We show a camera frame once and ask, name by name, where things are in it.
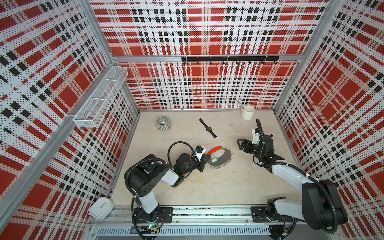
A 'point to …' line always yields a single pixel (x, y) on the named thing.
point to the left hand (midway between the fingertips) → (211, 155)
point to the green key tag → (215, 160)
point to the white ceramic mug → (247, 112)
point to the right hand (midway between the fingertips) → (243, 141)
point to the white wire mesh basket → (94, 109)
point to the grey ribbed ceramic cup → (163, 123)
